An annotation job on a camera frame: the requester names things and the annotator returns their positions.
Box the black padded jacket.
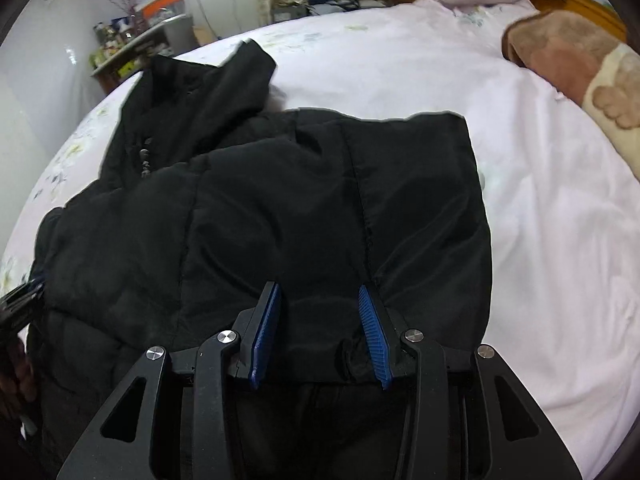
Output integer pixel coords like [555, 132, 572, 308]
[28, 41, 492, 479]

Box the person's left hand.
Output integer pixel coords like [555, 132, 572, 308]
[1, 336, 35, 420]

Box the pink floral bed sheet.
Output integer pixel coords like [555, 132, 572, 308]
[0, 0, 640, 480]

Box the wooden shelf with clutter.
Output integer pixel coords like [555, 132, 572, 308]
[91, 14, 198, 94]

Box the orange storage box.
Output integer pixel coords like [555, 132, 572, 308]
[134, 0, 186, 26]

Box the brown bear print blanket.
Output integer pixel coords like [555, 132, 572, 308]
[501, 10, 640, 176]

